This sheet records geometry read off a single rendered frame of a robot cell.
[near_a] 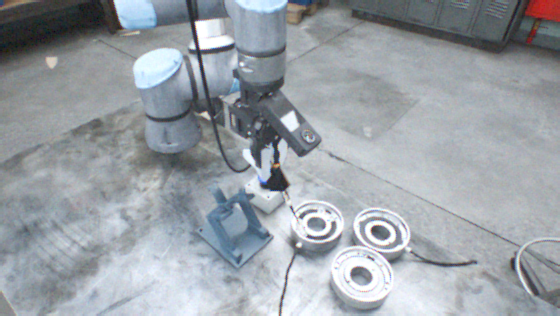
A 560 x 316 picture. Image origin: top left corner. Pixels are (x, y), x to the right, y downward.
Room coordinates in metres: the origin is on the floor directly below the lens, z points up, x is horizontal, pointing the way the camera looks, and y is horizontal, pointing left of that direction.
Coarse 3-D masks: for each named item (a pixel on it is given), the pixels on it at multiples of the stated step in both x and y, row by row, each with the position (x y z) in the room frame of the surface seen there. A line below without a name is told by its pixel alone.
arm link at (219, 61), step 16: (208, 32) 0.82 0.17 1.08; (224, 32) 0.85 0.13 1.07; (192, 48) 0.81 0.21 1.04; (208, 48) 0.80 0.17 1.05; (224, 48) 0.81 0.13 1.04; (192, 64) 0.79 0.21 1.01; (208, 64) 0.79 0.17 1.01; (224, 64) 0.80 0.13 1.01; (208, 80) 0.78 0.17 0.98; (224, 80) 0.79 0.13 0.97
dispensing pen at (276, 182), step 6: (270, 162) 0.50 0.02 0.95; (270, 168) 0.49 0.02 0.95; (276, 168) 0.48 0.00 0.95; (276, 174) 0.48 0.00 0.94; (282, 174) 0.48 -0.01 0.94; (270, 180) 0.48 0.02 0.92; (276, 180) 0.47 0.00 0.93; (282, 180) 0.47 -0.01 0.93; (270, 186) 0.49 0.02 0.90; (276, 186) 0.47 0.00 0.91; (282, 186) 0.47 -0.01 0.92; (288, 186) 0.47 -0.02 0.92; (282, 192) 0.47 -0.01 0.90; (288, 198) 0.47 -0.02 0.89; (288, 204) 0.46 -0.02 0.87
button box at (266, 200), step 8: (256, 176) 0.58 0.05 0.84; (248, 184) 0.55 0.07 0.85; (256, 184) 0.55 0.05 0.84; (264, 184) 0.55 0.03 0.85; (248, 192) 0.54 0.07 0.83; (256, 192) 0.53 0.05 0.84; (264, 192) 0.53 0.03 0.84; (272, 192) 0.53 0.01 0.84; (288, 192) 0.55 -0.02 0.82; (256, 200) 0.52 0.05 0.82; (264, 200) 0.51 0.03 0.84; (272, 200) 0.51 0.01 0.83; (280, 200) 0.53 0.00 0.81; (264, 208) 0.51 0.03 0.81; (272, 208) 0.51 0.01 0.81
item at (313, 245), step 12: (300, 204) 0.49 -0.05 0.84; (312, 204) 0.50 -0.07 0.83; (324, 204) 0.50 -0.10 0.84; (312, 216) 0.47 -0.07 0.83; (324, 216) 0.47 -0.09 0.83; (336, 216) 0.47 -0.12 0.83; (324, 228) 0.46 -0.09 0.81; (300, 240) 0.41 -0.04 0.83; (312, 240) 0.40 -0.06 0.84; (324, 240) 0.40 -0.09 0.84; (336, 240) 0.41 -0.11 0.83
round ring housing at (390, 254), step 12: (360, 216) 0.47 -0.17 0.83; (372, 216) 0.47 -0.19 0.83; (384, 216) 0.47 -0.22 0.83; (396, 216) 0.46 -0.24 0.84; (372, 228) 0.45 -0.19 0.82; (384, 228) 0.45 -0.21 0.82; (408, 228) 0.43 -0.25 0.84; (360, 240) 0.41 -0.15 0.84; (372, 240) 0.41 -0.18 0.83; (408, 240) 0.41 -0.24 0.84; (384, 252) 0.38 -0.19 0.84; (396, 252) 0.38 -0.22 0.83
